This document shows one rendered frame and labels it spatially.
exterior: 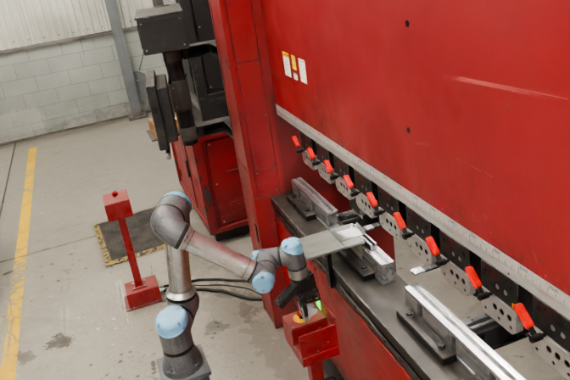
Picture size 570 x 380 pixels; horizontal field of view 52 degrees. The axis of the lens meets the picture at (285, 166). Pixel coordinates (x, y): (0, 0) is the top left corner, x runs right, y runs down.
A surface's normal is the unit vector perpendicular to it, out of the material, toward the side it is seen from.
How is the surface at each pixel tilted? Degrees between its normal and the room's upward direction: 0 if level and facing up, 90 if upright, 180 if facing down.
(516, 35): 90
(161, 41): 90
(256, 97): 90
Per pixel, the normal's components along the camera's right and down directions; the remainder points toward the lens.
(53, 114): 0.35, 0.30
